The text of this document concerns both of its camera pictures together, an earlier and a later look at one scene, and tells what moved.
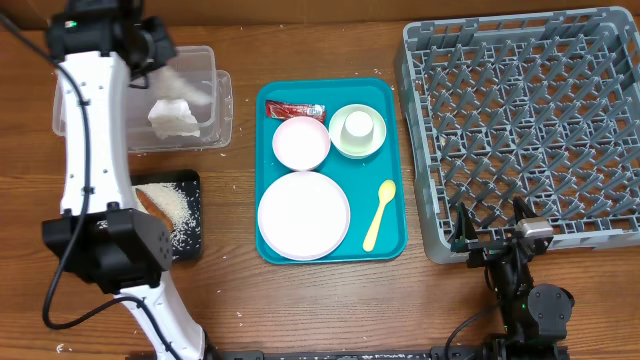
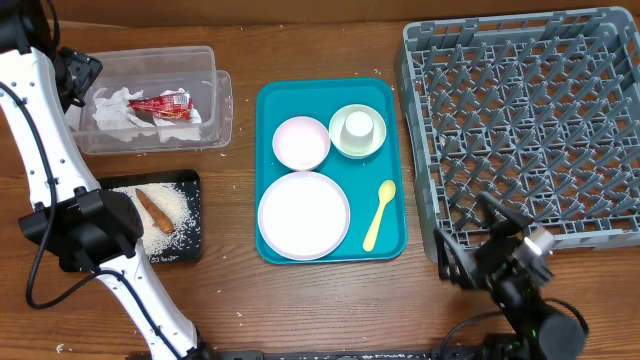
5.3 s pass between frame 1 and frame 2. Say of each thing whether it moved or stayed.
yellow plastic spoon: stayed
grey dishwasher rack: stayed
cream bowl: stayed
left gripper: moved
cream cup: stayed
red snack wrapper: moved
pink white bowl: stayed
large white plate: stayed
